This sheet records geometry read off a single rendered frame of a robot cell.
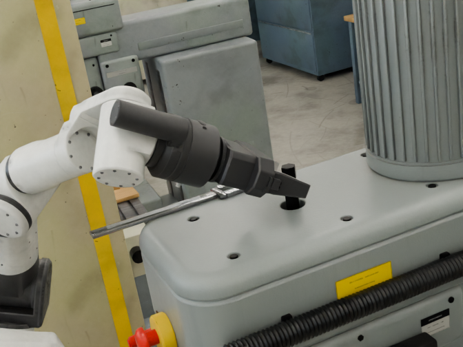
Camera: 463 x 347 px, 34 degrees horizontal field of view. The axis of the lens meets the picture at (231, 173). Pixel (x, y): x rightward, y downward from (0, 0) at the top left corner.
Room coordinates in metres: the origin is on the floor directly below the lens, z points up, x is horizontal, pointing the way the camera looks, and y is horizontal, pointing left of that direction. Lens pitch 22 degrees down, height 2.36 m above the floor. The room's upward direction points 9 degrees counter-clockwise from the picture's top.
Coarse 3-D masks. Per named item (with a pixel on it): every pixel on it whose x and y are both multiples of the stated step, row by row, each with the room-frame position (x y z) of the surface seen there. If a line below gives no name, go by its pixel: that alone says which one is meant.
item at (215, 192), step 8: (208, 192) 1.09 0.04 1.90; (216, 192) 1.08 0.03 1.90; (232, 192) 1.07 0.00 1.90; (240, 192) 1.08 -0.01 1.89; (184, 200) 1.07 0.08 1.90; (192, 200) 1.06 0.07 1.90; (200, 200) 1.06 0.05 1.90; (208, 200) 1.07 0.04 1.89; (160, 208) 1.06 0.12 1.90; (168, 208) 1.05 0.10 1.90; (176, 208) 1.05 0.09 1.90; (184, 208) 1.05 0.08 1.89; (136, 216) 1.04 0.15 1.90; (144, 216) 1.03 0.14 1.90; (152, 216) 1.03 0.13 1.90; (160, 216) 1.04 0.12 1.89; (112, 224) 1.02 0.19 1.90; (120, 224) 1.02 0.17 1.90; (128, 224) 1.02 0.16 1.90; (136, 224) 1.02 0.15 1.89; (96, 232) 1.01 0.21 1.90; (104, 232) 1.00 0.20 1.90; (112, 232) 1.01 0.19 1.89
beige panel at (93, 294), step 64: (0, 0) 2.57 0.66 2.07; (64, 0) 2.64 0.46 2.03; (0, 64) 2.55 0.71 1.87; (64, 64) 2.62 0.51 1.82; (0, 128) 2.53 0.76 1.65; (64, 192) 2.58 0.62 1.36; (64, 256) 2.56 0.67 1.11; (128, 256) 2.65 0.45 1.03; (64, 320) 2.54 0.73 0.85; (128, 320) 2.62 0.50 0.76
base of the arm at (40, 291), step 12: (48, 264) 1.21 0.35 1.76; (36, 276) 1.19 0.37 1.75; (48, 276) 1.22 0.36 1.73; (36, 288) 1.17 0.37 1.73; (48, 288) 1.23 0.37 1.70; (36, 300) 1.17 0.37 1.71; (48, 300) 1.24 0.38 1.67; (0, 312) 1.17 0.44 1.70; (12, 312) 1.17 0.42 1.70; (24, 312) 1.18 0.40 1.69; (36, 312) 1.17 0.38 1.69; (36, 324) 1.17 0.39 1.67
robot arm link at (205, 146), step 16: (192, 128) 0.94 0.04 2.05; (208, 128) 0.96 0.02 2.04; (192, 144) 0.93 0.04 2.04; (208, 144) 0.93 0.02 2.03; (224, 144) 0.96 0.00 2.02; (240, 144) 1.01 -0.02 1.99; (192, 160) 0.92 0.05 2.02; (208, 160) 0.93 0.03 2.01; (224, 160) 0.95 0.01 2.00; (240, 160) 0.94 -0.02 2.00; (256, 160) 0.95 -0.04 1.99; (272, 160) 0.95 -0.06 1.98; (192, 176) 0.93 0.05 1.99; (208, 176) 0.93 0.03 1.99; (224, 176) 0.93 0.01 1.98; (240, 176) 0.94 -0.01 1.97; (256, 176) 0.93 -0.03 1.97; (272, 176) 0.94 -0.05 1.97; (256, 192) 0.93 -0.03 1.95
